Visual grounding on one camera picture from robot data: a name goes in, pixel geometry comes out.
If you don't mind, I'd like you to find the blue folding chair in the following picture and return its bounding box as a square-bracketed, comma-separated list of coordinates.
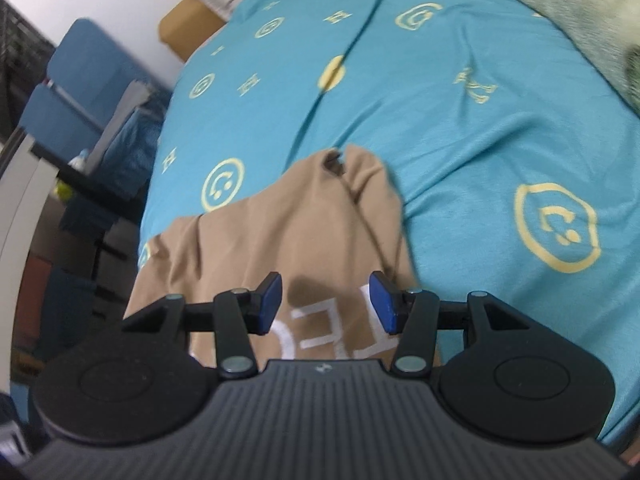
[17, 17, 174, 201]

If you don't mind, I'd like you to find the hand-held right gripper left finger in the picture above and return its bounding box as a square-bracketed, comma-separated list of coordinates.
[121, 271, 284, 380]

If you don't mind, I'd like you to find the white desk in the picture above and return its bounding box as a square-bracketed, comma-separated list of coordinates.
[0, 127, 59, 396]

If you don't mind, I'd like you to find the bed with teal printed sheet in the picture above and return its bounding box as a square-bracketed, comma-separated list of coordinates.
[135, 0, 640, 447]

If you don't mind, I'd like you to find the tan t-shirt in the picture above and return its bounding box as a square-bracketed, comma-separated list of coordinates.
[122, 144, 443, 363]

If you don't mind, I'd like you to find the dark window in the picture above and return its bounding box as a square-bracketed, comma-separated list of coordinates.
[0, 0, 56, 131]

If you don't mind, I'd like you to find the tan bed headboard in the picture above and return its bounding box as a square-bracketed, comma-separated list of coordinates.
[159, 0, 226, 64]

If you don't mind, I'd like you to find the green printed blanket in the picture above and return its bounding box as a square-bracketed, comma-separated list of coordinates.
[375, 0, 640, 111]

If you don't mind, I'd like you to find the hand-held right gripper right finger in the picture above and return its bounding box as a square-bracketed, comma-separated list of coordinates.
[368, 270, 532, 379]

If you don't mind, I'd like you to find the grey cloth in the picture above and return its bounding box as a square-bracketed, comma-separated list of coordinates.
[85, 80, 157, 172]

